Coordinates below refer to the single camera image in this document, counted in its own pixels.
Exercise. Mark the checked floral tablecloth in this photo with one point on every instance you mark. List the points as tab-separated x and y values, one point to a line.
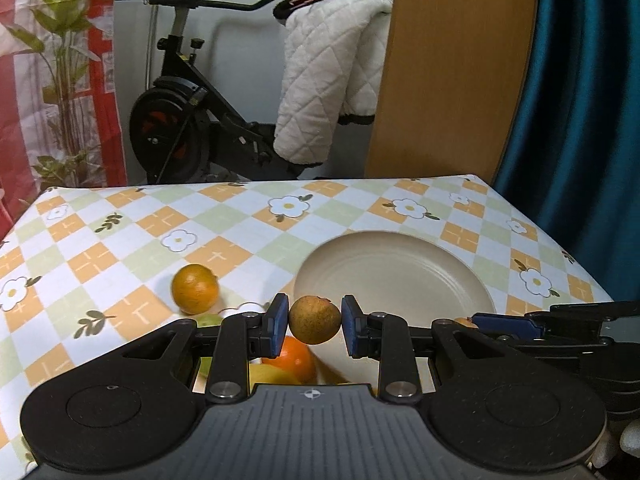
150	220

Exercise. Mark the wooden board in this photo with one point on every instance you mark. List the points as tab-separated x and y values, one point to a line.
440	85

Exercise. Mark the small orange mandarin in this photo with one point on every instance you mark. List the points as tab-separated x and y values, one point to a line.
465	321

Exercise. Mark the yellow lemon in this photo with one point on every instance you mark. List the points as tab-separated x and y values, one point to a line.
270	376

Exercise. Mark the teal curtain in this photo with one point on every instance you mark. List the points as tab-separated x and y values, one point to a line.
575	110

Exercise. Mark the white quilted jacket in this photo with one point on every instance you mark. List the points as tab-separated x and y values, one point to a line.
325	85

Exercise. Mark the green apple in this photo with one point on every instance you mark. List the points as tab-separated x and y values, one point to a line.
212	320

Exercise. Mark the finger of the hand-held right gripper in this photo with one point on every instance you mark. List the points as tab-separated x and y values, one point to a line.
502	325

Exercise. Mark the person's right hand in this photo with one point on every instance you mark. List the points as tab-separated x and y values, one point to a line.
631	440

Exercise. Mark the large orange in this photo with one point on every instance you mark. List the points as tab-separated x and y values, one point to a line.
295	357

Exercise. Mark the cream round plate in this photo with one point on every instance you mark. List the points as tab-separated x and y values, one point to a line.
390	270

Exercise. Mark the brown round fruit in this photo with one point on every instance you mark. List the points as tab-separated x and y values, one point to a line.
316	320

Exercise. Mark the black exercise bike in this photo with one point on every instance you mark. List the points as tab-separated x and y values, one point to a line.
170	125

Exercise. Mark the printed red backdrop poster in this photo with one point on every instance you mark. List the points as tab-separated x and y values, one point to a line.
50	85

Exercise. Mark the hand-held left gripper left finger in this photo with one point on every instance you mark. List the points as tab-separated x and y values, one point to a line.
277	322

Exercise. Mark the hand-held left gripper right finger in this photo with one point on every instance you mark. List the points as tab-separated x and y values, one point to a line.
350	327

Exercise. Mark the yellowish orange tangerine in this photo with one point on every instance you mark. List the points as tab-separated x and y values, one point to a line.
195	289

